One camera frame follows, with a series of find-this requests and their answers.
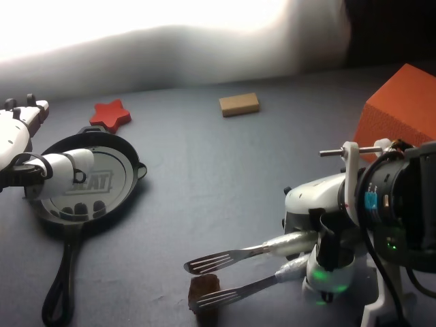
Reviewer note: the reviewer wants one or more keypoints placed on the plain wooden block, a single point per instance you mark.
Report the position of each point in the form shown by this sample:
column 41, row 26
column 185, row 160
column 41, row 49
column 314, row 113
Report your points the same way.
column 238, row 104

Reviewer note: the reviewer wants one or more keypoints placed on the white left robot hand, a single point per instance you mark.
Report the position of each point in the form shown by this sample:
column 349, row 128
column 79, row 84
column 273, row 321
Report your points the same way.
column 13, row 139

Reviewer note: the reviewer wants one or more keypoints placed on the orange foam block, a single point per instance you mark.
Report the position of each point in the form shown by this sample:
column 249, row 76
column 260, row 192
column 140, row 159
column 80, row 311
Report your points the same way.
column 402, row 102

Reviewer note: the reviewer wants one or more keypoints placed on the white fabric sheet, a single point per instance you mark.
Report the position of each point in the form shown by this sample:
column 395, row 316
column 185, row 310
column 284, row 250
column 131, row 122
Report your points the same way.
column 170, row 51

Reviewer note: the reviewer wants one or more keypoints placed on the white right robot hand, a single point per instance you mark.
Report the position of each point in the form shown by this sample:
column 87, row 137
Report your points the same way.
column 313, row 197

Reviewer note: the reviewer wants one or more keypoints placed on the black cast iron pan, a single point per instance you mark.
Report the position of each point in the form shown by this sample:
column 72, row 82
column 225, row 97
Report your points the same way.
column 126, row 163

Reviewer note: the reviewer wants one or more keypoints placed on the brown piece of meat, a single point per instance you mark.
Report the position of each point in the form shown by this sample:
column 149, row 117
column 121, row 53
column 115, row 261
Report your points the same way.
column 204, row 282

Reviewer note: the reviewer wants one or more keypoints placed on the red star block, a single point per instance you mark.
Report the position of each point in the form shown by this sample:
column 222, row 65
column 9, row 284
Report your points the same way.
column 110, row 114

